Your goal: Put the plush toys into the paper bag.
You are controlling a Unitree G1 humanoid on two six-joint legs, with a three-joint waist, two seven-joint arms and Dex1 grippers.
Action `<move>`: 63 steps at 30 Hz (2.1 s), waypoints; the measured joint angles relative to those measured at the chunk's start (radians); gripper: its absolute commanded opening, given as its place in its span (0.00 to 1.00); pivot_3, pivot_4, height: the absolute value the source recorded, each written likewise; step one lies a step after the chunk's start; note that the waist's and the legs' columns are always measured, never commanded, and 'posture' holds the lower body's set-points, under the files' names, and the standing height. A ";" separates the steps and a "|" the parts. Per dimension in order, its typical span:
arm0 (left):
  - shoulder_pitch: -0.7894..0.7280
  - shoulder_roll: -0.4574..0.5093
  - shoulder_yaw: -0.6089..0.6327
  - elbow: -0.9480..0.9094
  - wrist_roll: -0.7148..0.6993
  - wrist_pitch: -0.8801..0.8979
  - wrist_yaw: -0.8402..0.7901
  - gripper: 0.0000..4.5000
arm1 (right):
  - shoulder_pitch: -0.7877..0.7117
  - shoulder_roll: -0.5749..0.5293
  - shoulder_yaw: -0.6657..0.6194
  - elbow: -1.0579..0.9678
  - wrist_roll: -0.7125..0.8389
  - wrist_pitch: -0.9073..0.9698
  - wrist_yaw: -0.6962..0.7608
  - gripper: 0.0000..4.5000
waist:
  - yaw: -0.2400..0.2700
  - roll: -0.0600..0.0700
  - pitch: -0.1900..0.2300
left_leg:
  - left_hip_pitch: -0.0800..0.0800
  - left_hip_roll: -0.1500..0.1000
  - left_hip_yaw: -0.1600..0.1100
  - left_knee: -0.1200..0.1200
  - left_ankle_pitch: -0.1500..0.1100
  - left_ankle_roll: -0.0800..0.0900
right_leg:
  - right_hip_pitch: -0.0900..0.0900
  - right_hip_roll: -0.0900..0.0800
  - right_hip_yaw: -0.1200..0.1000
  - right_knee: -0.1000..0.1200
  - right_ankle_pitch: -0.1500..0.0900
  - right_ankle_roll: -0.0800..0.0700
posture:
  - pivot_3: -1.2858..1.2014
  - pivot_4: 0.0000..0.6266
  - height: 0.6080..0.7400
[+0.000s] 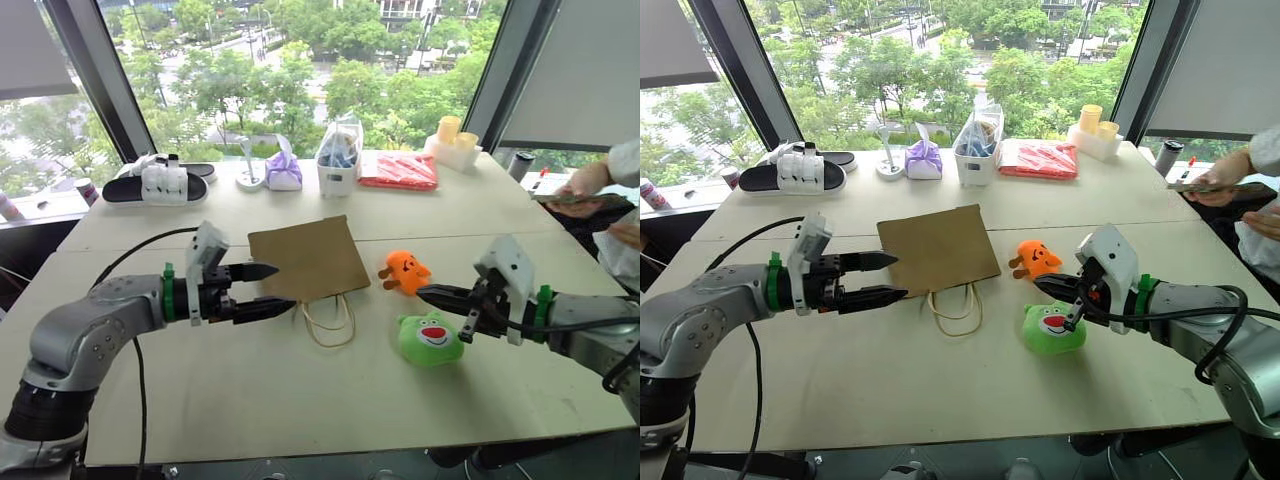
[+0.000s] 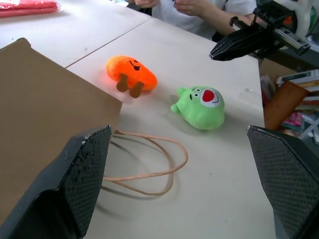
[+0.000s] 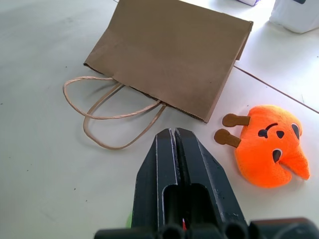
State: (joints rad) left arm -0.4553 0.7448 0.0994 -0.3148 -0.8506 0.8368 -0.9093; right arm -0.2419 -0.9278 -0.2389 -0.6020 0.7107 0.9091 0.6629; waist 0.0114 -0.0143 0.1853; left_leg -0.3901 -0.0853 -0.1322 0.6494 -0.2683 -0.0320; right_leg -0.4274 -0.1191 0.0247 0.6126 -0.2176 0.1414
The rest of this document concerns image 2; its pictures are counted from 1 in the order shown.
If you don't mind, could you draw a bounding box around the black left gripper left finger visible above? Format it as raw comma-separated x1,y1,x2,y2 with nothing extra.
0,124,112,239

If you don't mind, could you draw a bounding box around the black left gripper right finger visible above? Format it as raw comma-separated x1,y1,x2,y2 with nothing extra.
247,125,319,239

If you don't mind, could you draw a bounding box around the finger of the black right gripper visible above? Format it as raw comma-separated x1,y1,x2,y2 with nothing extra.
210,31,276,62
209,25,265,57

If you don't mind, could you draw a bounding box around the person's left hand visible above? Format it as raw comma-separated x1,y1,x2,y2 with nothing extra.
174,0,222,16

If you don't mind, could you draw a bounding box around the person's right hand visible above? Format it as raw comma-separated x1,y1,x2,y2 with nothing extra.
134,0,160,8

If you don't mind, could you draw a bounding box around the pink packaged item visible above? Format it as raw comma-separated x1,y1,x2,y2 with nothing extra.
283,111,305,132

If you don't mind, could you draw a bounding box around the stack of books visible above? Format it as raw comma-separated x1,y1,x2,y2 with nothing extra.
275,69,319,88

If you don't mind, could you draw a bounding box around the person in white shirt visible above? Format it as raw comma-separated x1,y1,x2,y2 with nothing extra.
124,0,257,40

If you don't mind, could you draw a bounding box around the green plush toy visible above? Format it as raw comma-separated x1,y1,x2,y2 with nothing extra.
170,86,226,131

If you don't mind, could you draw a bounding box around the orange plush toy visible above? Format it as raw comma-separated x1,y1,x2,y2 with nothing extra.
104,54,159,99

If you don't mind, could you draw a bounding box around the red packaged item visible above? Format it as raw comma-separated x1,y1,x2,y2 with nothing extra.
0,0,61,18

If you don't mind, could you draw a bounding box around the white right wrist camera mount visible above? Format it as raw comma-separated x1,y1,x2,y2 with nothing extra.
273,0,319,38

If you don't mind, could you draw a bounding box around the brown paper bag with handles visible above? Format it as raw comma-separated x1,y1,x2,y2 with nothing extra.
0,37,189,225

